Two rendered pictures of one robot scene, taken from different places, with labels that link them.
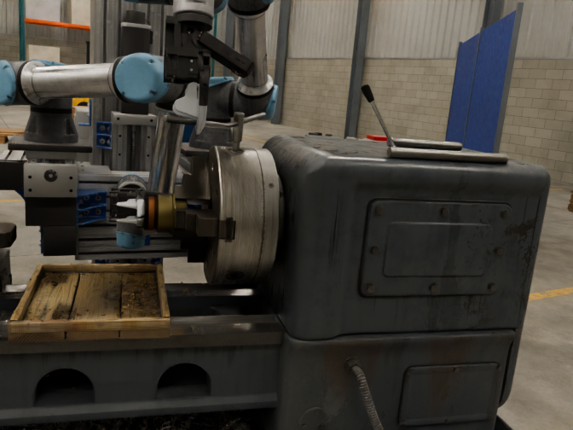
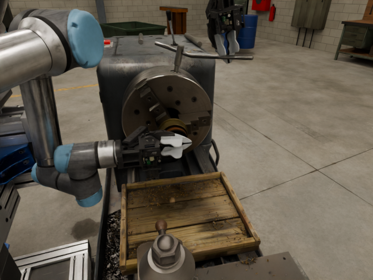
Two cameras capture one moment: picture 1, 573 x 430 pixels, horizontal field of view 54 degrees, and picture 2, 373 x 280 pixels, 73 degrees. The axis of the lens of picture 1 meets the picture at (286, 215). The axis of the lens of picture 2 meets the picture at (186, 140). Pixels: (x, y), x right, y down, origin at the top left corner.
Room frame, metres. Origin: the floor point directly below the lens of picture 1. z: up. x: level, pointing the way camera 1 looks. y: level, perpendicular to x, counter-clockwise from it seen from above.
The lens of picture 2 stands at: (1.14, 0.94, 1.46)
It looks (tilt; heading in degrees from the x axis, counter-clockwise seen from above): 31 degrees down; 274
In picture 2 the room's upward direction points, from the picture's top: straight up
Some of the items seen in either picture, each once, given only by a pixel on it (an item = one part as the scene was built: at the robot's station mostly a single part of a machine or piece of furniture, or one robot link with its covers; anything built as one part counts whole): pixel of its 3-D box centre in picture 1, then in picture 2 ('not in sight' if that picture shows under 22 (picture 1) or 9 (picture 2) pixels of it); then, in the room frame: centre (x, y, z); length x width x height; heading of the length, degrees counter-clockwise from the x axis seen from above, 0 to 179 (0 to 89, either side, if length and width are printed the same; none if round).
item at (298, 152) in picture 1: (386, 225); (152, 85); (1.40, -0.25, 1.06); 0.59 x 0.48 x 0.39; 106
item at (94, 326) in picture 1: (97, 297); (182, 213); (1.19, 0.41, 0.89); 0.36 x 0.30 x 0.04; 16
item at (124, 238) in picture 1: (135, 225); (82, 184); (1.48, 0.41, 0.98); 0.11 x 0.08 x 0.11; 162
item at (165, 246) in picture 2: not in sight; (165, 246); (1.18, 0.73, 1.17); 0.04 x 0.04 x 0.03
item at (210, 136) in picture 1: (212, 132); not in sight; (1.89, 0.27, 1.21); 0.15 x 0.15 x 0.10
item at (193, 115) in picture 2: (203, 223); (196, 120); (1.16, 0.17, 1.08); 0.12 x 0.11 x 0.05; 16
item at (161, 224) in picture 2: not in sight; (162, 231); (1.20, 0.68, 1.14); 0.04 x 0.02 x 0.02; 106
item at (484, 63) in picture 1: (468, 119); not in sight; (7.75, -2.32, 1.18); 4.12 x 0.80 x 2.35; 172
